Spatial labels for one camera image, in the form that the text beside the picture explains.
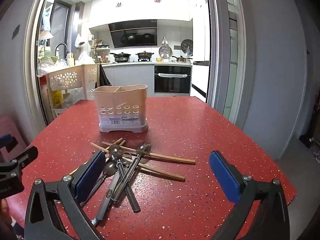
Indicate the black kitchen faucet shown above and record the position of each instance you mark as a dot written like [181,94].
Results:
[61,51]

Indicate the pot with lid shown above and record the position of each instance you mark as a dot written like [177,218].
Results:
[144,56]

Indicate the pink plastic utensil holder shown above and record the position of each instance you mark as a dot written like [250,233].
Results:
[121,108]

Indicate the pink plastic storage rack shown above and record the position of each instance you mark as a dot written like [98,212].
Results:
[62,83]

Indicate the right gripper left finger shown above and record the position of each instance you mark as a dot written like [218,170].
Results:
[42,220]

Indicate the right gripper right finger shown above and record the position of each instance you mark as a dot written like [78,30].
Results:
[271,219]

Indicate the white refrigerator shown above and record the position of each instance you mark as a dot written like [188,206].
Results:
[201,49]

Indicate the black built-in oven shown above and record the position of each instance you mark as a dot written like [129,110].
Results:
[172,79]

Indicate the dark hanging garment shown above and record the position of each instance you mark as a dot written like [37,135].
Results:
[103,80]

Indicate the steel spoon dark handle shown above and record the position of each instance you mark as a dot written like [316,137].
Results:
[130,195]

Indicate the black wok on stove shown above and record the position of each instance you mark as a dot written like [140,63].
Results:
[121,57]

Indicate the round black trivet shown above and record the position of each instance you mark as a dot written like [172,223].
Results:
[187,47]

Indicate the small saucepan on counter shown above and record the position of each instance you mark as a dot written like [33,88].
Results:
[182,59]

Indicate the white plastic bag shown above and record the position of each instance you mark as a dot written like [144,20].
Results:
[79,41]

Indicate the wooden chopstick patterned end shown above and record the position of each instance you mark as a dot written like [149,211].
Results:
[159,156]

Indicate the black range hood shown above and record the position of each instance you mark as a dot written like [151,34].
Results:
[136,33]

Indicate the hanging steamer rack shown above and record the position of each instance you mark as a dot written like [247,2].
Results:
[165,50]

